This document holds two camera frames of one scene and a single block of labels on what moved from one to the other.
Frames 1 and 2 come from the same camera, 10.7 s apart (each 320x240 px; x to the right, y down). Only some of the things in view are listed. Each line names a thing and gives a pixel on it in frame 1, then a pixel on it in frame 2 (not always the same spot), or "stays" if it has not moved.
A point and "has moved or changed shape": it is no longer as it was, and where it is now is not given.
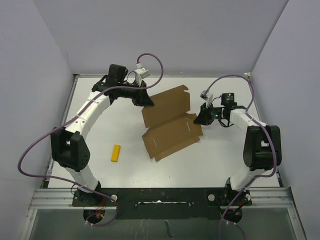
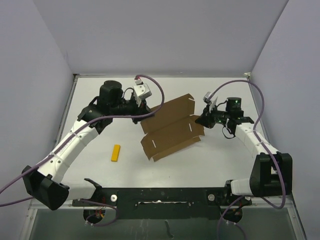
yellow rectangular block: [115, 154] stays
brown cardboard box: [170, 128] has moved or changed shape
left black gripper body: [132, 94] -> [130, 107]
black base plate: [196, 203] stays
